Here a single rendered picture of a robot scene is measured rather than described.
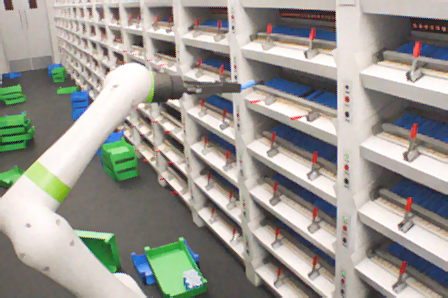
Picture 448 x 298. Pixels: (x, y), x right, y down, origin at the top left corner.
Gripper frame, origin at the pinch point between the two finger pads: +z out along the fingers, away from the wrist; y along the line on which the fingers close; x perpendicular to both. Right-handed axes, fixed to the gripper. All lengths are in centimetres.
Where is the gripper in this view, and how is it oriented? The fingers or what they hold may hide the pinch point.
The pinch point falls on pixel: (229, 87)
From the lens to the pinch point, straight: 150.3
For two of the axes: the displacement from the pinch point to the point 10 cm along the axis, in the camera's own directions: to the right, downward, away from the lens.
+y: -5.1, -2.6, 8.2
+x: -1.0, 9.6, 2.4
